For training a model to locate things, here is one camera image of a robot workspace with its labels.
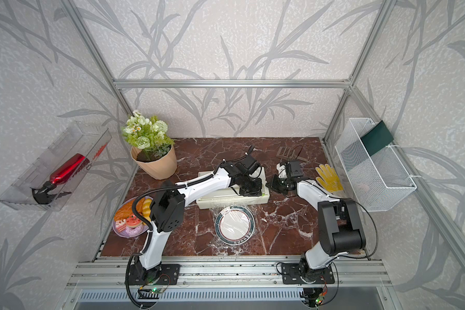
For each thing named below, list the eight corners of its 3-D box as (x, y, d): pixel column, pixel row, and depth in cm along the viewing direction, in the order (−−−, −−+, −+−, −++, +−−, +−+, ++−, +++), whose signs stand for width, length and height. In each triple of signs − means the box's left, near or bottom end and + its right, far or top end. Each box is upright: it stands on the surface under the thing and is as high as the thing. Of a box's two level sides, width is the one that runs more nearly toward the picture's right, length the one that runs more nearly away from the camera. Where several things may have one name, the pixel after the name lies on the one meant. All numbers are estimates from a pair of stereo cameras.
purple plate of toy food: (123, 246, 82) (115, 241, 77) (113, 212, 92) (106, 207, 87) (149, 231, 87) (143, 225, 82) (137, 200, 96) (131, 194, 91)
